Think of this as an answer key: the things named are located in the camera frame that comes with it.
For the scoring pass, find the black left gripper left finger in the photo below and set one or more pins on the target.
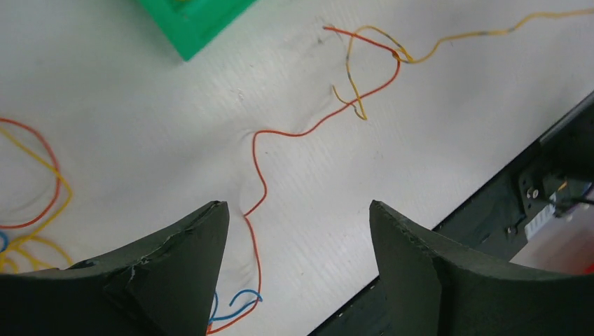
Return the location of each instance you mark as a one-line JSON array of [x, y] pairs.
[[161, 284]]

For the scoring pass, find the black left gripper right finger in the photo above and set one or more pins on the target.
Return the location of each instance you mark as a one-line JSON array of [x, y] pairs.
[[437, 286]]

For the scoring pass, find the green plastic bin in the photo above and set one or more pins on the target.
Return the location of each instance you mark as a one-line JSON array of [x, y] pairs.
[[190, 25]]

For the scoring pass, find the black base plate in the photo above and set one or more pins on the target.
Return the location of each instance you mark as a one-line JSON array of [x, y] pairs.
[[549, 180]]

